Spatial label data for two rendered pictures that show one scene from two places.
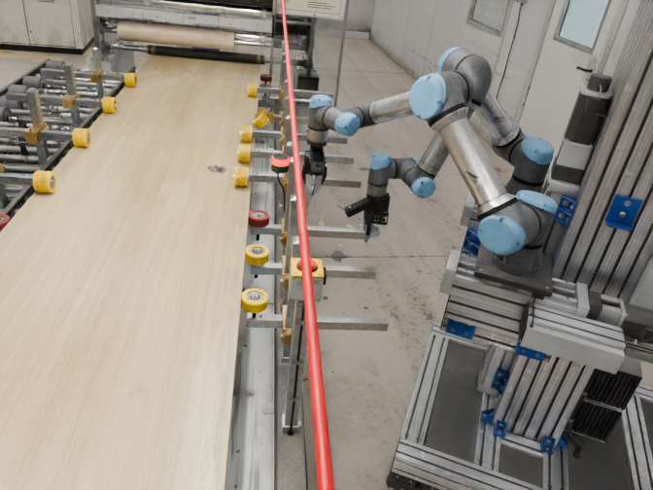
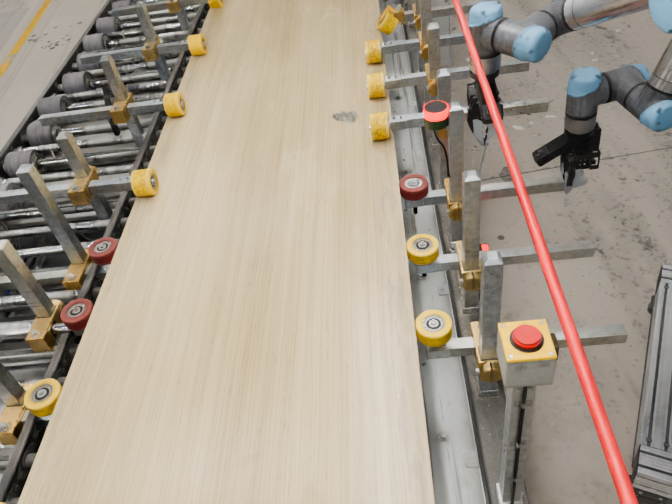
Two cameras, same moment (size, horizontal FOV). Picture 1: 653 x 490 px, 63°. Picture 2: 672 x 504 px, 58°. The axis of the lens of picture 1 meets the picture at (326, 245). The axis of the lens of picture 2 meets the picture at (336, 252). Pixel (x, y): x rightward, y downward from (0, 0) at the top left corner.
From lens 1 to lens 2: 0.44 m
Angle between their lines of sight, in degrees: 18
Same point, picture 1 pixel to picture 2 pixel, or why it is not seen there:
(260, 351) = (445, 370)
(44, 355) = (190, 450)
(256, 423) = (458, 482)
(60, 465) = not seen: outside the picture
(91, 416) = not seen: outside the picture
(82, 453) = not seen: outside the picture
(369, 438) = (590, 431)
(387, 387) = (603, 356)
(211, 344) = (390, 412)
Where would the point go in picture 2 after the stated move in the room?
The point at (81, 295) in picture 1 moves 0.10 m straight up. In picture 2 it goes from (216, 349) to (203, 321)
